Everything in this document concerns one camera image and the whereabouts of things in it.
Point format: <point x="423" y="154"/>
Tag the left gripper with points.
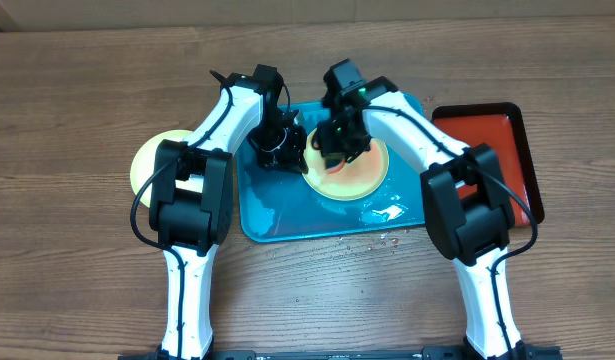
<point x="293" y="160"/>

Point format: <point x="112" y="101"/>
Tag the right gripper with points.
<point x="334" y="149"/>

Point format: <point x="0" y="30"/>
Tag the red sponge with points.
<point x="334" y="165"/>

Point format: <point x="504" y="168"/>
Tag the yellow plate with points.
<point x="354" y="180"/>
<point x="142" y="166"/>

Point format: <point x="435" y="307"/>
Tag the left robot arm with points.
<point x="191" y="196"/>

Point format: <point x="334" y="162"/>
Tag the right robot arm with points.
<point x="467" y="206"/>

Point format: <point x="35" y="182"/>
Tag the red black tray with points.
<point x="501" y="126"/>

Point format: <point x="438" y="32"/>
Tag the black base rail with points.
<point x="462" y="352"/>

